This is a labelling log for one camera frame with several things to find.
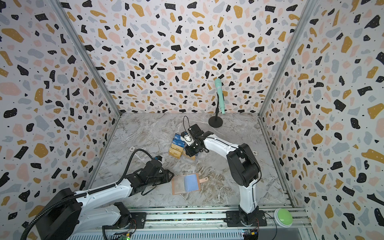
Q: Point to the green push button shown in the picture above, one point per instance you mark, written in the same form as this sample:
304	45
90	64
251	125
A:
283	218

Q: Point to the blue card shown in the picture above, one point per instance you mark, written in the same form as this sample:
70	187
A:
178	137
178	143

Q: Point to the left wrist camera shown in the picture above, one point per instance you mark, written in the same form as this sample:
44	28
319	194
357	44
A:
159	159

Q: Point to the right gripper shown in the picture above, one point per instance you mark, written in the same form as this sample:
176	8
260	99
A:
190	146

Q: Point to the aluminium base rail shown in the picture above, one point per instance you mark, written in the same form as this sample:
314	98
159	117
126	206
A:
214	223

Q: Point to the gold vip card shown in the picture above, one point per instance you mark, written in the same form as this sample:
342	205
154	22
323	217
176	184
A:
175	153
177	148
192	157
178	185

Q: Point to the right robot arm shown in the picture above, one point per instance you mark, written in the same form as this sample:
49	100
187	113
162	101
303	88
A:
243	165

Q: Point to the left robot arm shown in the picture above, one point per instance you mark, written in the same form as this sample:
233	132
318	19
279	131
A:
70	212

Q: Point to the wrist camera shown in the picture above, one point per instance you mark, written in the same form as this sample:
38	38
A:
186	138
159	159

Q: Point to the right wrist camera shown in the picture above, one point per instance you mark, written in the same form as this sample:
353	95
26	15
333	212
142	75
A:
186	138

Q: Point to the mint green microphone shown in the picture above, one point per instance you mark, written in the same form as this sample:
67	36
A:
221	104

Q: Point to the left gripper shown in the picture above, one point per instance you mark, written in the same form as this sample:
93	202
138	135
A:
168	175

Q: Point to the pink leather card holder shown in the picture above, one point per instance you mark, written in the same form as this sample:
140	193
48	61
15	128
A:
193	182

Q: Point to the black microphone stand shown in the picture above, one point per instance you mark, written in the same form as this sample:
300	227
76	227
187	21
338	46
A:
216	121

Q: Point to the blue card back left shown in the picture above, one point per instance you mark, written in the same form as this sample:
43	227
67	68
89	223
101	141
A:
178	137

